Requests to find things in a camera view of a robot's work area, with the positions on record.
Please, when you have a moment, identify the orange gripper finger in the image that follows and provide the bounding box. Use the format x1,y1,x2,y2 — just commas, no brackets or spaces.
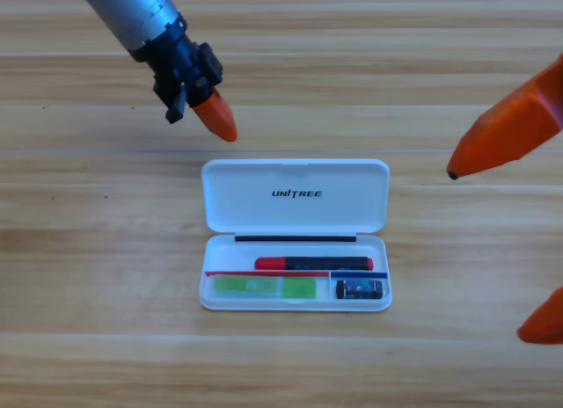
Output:
446,54,563,181
516,286,563,346

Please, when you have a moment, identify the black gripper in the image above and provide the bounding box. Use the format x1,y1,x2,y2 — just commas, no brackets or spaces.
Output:
129,23,239,143

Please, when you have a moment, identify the black eraser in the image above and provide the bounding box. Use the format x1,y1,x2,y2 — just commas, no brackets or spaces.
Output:
335,279,384,300

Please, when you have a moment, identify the green highlighter pen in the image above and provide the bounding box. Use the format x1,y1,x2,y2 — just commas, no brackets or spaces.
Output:
213,276,318,300

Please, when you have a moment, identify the white Unitree pencil case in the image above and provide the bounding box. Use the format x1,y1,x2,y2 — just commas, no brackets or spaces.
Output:
198,158,393,313

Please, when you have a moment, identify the red and black marker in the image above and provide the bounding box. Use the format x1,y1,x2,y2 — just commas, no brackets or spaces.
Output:
253,255,375,272

